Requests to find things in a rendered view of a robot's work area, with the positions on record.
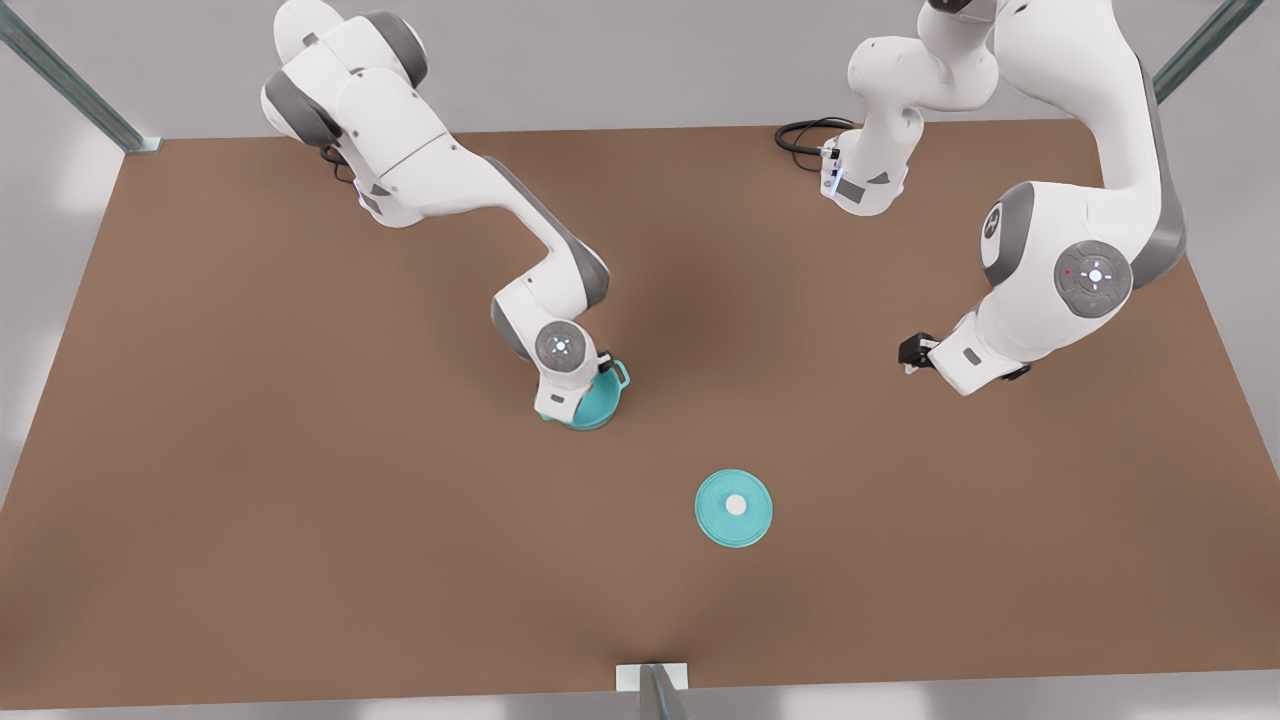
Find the silver frame post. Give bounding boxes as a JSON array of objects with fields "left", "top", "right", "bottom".
[
  {"left": 614, "top": 662, "right": 692, "bottom": 720},
  {"left": 1151, "top": 0, "right": 1267, "bottom": 105},
  {"left": 0, "top": 0, "right": 163, "bottom": 155}
]

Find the teal pot with handles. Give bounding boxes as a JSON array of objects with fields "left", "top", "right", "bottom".
[{"left": 539, "top": 358, "right": 633, "bottom": 433}]

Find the teal lid with white knob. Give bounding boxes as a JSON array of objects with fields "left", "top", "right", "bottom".
[{"left": 694, "top": 468, "right": 775, "bottom": 550}]

